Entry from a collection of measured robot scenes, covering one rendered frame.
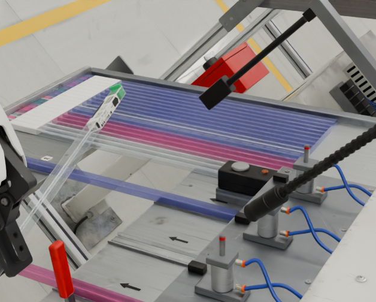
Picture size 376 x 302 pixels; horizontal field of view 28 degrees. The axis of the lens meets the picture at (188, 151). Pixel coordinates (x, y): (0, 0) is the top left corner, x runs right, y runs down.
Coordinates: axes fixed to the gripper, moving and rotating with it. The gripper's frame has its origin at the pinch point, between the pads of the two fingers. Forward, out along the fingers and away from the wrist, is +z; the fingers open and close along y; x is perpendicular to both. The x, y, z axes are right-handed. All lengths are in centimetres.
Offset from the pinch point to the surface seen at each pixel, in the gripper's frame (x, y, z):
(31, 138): 52, -32, -3
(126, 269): 23.9, -5.8, 12.7
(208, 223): 36.7, 0.0, 13.7
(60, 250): 10.7, -2.9, 4.5
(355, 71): 188, -10, 24
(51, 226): 90, -66, 22
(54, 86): 69, -36, -9
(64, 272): 10.9, -3.6, 6.8
